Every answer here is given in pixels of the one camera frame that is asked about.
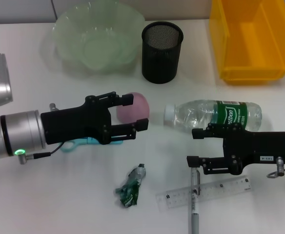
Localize black mesh pen holder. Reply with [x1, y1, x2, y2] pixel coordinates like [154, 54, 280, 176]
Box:
[142, 21, 184, 84]

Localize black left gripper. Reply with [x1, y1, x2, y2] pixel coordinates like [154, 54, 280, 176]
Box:
[40, 91, 149, 146]

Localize green plastic wrapper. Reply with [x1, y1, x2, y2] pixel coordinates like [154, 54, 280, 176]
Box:
[115, 163, 147, 208]

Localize transparent plastic ruler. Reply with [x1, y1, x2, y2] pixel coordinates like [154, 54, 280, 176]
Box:
[156, 174, 253, 212]

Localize clear green-label water bottle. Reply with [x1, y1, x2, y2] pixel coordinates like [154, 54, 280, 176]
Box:
[163, 99, 263, 134]

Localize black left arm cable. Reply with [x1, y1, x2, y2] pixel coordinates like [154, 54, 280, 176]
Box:
[17, 142, 66, 165]

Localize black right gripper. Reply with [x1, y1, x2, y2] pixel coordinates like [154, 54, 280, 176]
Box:
[186, 122, 285, 176]

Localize yellow plastic bin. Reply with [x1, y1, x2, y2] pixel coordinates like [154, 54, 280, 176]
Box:
[208, 0, 285, 85]

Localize blue capped scissors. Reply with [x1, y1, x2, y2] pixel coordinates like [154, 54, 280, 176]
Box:
[59, 137, 123, 153]

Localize pink peach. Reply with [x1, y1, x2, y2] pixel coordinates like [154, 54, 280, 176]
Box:
[117, 92, 150, 124]

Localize right wrist plug with cable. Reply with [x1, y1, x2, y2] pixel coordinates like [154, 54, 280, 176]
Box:
[266, 157, 285, 178]

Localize translucent green fruit bowl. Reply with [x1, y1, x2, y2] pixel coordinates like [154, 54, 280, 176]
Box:
[52, 1, 145, 75]

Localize grey clear pen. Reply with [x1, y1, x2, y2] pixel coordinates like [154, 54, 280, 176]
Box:
[188, 167, 202, 234]

